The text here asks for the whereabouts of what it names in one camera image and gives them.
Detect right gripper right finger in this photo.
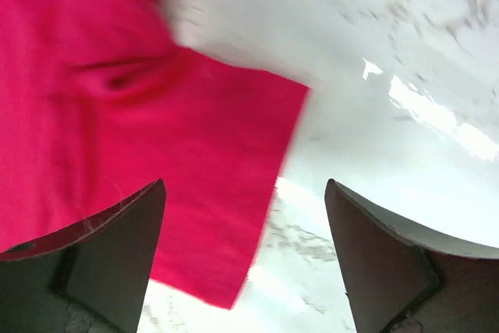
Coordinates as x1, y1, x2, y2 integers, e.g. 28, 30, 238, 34
324, 179, 498, 333

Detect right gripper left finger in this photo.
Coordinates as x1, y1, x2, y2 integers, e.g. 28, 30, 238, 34
1, 179, 167, 333

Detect red t shirt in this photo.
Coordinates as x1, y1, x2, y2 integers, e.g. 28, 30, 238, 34
1, 0, 307, 309

